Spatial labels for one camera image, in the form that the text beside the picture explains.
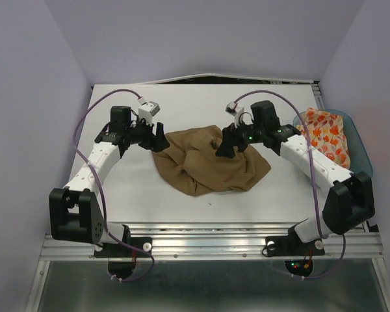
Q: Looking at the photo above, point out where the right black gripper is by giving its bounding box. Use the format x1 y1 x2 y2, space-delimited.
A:
214 116 265 159

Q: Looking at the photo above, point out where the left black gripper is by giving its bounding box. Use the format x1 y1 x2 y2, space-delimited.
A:
125 114 170 152

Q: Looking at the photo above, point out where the brown pleated skirt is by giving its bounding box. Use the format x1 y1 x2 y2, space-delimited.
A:
152 125 271 197

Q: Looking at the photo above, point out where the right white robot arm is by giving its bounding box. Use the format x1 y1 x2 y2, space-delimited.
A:
216 101 375 254

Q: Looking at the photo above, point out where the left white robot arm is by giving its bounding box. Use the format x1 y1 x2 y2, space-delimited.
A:
49 101 169 256

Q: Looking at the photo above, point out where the orange floral skirt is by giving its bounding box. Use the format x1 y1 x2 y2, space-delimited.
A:
301 108 351 169

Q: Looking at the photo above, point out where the blue plastic basket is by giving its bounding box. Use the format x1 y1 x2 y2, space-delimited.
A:
292 108 375 179

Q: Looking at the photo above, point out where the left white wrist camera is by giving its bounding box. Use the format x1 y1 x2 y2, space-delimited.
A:
138 97 161 126

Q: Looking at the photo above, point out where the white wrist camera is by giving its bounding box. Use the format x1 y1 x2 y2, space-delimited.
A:
226 101 244 127
138 97 161 126

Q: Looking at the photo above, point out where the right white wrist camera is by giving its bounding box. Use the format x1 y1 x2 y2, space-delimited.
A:
226 101 244 127

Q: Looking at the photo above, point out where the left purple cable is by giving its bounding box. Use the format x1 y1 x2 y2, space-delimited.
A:
73 89 155 283

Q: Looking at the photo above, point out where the purple cable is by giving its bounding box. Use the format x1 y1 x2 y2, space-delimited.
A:
73 89 155 283
234 89 347 280

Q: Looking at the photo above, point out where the aluminium rail frame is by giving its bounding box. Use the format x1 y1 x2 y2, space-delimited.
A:
26 223 390 311

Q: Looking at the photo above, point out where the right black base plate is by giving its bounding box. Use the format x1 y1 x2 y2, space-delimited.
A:
261 236 325 278

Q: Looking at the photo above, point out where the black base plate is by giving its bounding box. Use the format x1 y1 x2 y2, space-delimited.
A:
92 237 155 283
261 236 325 278

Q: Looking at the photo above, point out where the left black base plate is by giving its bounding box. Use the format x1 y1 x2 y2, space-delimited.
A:
92 237 155 283

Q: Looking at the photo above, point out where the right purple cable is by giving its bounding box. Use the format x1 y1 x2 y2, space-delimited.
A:
234 89 347 280

